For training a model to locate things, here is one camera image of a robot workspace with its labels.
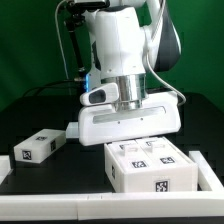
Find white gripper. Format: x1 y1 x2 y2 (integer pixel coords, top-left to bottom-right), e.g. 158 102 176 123
78 91 181 146

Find white cabinet box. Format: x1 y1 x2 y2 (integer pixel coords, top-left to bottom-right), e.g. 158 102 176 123
104 143 198 193

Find white cabinet top block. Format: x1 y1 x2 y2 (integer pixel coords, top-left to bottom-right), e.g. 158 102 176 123
14 129 66 163

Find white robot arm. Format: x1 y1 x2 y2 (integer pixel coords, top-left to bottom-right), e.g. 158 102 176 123
61 0 186 146

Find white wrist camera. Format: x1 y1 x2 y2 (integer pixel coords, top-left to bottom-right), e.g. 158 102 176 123
80 83 119 106

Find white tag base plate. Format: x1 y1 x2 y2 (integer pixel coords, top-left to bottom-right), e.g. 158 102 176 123
66 122 79 139

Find black power cables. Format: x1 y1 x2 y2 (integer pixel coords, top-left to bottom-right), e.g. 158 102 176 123
22 78 84 98

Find white U-shaped fence frame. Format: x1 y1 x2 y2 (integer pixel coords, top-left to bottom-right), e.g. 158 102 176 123
0 151 224 221

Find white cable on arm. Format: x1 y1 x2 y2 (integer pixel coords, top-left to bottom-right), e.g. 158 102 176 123
54 0 73 81

